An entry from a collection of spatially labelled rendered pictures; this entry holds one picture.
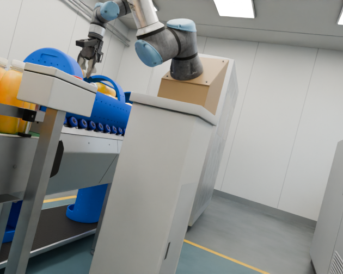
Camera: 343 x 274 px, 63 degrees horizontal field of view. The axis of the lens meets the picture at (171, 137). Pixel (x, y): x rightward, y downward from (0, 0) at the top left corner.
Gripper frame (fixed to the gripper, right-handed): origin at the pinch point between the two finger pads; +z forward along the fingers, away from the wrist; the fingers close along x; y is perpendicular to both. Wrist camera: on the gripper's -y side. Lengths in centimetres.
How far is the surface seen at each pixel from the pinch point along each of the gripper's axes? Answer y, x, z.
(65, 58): -23.7, -7.6, -0.8
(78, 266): 53, 5, 119
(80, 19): 355, 292, -162
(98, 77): 16.8, 2.4, -2.8
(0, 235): -20, 5, 76
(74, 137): -11.8, -12.0, 29.1
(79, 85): -48, -34, 11
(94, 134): 4.2, -11.5, 26.8
